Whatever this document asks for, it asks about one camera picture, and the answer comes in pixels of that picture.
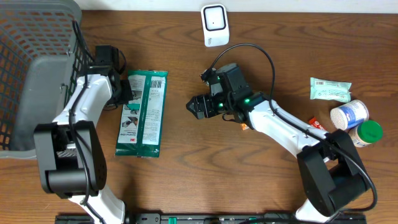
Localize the green white 3M glove package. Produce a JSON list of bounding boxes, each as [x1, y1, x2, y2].
[[115, 70, 169, 158]]

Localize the orange Kleenex tissue pack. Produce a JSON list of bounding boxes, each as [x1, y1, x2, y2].
[[241, 123, 249, 130]]

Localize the red narrow packet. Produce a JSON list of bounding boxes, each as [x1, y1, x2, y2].
[[308, 117, 325, 131]]

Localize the mint green wipes pack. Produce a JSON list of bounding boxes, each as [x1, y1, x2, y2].
[[310, 77, 351, 103]]

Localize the white blue cotton swab tub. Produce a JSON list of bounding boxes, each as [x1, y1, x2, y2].
[[330, 100, 369, 131]]

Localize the green lid jar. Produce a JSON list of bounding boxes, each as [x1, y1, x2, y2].
[[348, 120, 383, 147]]

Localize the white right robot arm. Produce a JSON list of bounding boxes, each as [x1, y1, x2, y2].
[[186, 63, 374, 223]]

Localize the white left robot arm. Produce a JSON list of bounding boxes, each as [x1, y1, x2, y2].
[[34, 45, 136, 223]]

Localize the grey plastic mesh basket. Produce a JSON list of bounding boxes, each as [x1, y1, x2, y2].
[[1, 0, 83, 159]]

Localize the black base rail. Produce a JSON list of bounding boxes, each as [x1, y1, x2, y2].
[[54, 213, 367, 224]]

